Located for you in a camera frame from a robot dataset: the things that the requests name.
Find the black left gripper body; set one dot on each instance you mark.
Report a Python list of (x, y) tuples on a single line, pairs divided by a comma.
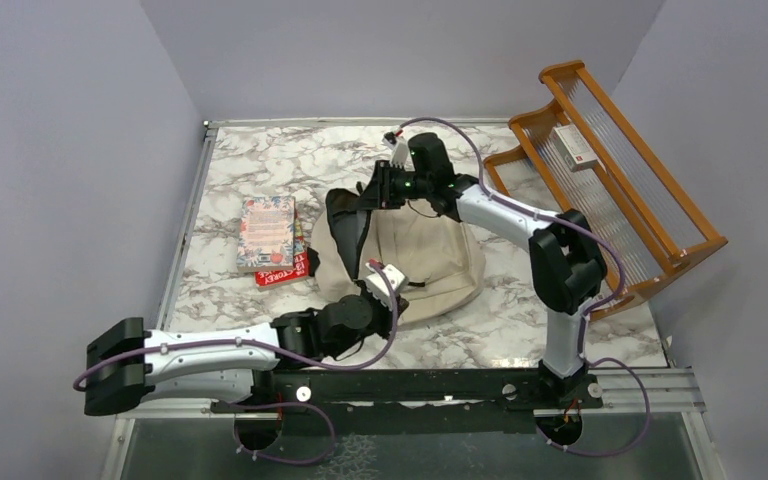
[(382, 315)]

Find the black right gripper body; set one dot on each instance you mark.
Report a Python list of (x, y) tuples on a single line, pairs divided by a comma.
[(398, 186)]

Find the cream canvas backpack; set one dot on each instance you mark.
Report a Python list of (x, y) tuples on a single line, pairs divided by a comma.
[(440, 258)]

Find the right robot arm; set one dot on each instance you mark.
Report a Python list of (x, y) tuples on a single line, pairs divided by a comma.
[(567, 266)]

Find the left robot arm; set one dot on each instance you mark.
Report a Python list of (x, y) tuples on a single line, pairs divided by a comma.
[(130, 364)]

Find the floral cover book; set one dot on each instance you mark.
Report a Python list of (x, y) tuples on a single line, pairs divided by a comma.
[(266, 234)]

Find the small white red box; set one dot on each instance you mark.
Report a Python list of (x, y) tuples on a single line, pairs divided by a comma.
[(574, 150)]

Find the wooden rack with clear slats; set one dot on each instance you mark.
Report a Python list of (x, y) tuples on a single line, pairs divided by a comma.
[(628, 196)]

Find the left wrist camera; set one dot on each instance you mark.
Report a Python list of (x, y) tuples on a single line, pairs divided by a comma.
[(384, 280)]

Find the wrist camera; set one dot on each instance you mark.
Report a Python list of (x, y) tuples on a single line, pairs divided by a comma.
[(400, 151), (384, 280)]

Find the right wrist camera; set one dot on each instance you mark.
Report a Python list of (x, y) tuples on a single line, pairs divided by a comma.
[(400, 151)]

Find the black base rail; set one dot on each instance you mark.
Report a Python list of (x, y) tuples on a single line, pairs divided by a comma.
[(413, 401)]

